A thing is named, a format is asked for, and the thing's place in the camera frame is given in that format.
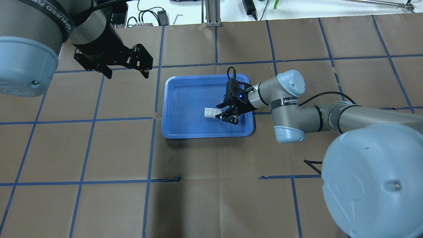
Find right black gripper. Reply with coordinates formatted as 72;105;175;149
214;79;257;125

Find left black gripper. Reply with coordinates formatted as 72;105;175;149
73;25;154;79

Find white block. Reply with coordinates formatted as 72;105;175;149
204;107;215;118
211;108;222;118

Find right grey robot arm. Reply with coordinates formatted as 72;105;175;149
216;66;423;238

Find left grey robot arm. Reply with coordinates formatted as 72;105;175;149
0;0;154;97

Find blue plastic tray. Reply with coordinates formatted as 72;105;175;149
161;74;254;139

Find black power adapter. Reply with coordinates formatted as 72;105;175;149
157;10;169;26

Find black power brick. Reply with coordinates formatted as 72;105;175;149
242;0;258;21

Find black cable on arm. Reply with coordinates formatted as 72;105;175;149
299;92;357;176

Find aluminium frame post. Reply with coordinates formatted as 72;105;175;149
204;0;222;27

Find green handled reacher grabber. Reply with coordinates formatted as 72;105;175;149
345;0;415;13

